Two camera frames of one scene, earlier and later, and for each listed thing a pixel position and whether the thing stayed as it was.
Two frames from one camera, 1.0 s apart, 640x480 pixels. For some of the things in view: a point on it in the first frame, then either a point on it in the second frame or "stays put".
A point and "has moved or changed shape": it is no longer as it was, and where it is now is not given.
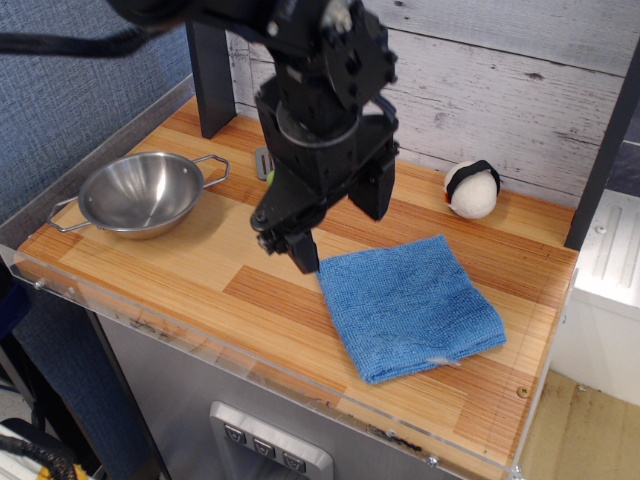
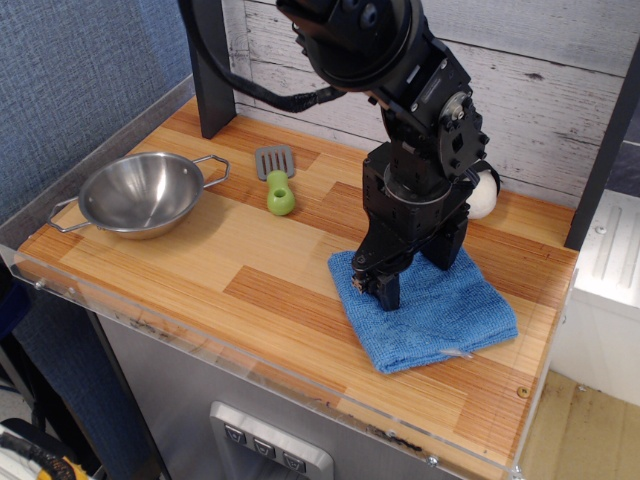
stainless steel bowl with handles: x=140 y=195 stays put
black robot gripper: x=319 y=134 to x=395 y=229
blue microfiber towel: x=409 y=309 has moved or changed shape
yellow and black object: x=56 y=466 stays put
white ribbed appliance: x=599 y=342 stays put
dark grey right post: x=604 y=170 stays put
